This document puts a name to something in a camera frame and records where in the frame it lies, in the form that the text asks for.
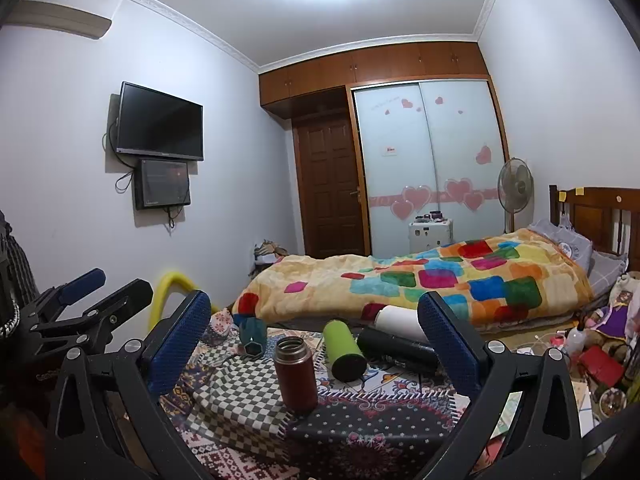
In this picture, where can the green bottle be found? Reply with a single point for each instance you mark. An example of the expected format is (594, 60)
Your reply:
(344, 351)

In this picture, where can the white bedside cabinet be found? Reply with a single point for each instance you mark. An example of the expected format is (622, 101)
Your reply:
(431, 236)

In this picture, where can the black bottle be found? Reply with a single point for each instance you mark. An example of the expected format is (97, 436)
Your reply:
(395, 350)

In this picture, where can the standing fan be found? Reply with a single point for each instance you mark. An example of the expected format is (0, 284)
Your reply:
(515, 182)

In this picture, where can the wooden bed headboard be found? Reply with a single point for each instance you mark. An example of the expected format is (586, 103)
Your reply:
(605, 215)

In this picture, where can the wooden wardrobe with sliding doors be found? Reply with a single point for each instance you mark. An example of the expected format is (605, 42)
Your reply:
(425, 150)

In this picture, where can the patterned floral mat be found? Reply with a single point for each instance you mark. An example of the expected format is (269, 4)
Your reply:
(370, 420)

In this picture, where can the red-brown thermos flask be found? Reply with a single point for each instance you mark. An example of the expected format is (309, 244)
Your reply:
(295, 377)

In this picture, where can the white bottle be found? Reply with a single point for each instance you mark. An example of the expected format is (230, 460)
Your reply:
(400, 322)

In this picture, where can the small black wall panel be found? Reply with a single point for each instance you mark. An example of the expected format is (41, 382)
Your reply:
(162, 184)

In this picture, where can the red box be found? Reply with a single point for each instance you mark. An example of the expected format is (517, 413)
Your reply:
(600, 365)

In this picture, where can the grey checkered cloth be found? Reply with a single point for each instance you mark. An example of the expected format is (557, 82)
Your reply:
(235, 400)

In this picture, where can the round bowl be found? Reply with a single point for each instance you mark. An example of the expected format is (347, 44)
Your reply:
(613, 403)

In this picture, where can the stuffed doll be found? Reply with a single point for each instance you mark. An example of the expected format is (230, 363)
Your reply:
(620, 310)

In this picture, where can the white air conditioner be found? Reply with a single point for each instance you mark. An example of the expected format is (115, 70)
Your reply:
(65, 7)

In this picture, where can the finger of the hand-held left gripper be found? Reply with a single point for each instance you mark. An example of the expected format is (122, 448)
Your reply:
(126, 299)
(82, 283)

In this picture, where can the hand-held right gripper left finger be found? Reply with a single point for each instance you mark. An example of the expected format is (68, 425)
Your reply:
(179, 341)

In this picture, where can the colourful patchwork blanket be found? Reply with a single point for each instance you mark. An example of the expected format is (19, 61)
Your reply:
(400, 280)

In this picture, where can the grey pillow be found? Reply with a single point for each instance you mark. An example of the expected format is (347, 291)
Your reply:
(570, 245)

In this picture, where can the brown wooden door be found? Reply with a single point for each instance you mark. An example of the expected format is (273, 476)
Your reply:
(330, 185)

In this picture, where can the black wall television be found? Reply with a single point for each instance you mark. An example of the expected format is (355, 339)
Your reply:
(160, 122)

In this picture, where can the yellow foam tube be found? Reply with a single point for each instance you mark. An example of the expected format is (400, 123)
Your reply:
(172, 280)

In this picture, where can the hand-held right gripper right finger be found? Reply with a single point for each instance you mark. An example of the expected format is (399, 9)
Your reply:
(450, 347)

